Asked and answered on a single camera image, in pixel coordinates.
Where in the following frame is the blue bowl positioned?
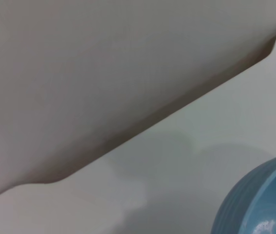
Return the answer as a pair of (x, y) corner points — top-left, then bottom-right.
(210, 150), (276, 234)

